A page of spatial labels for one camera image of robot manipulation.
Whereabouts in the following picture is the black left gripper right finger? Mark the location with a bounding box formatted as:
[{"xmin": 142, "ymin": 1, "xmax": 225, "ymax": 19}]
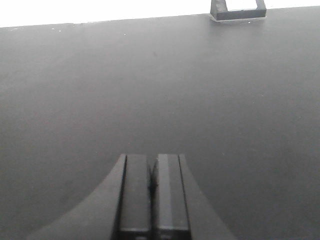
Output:
[{"xmin": 152, "ymin": 154, "xmax": 236, "ymax": 240}]

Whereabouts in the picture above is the black socket mounting box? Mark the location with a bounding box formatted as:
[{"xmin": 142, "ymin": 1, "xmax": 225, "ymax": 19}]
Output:
[{"xmin": 210, "ymin": 0, "xmax": 267, "ymax": 21}]

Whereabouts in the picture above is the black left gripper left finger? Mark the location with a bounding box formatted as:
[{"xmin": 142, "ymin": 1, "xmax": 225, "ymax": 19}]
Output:
[{"xmin": 27, "ymin": 154, "xmax": 151, "ymax": 240}]

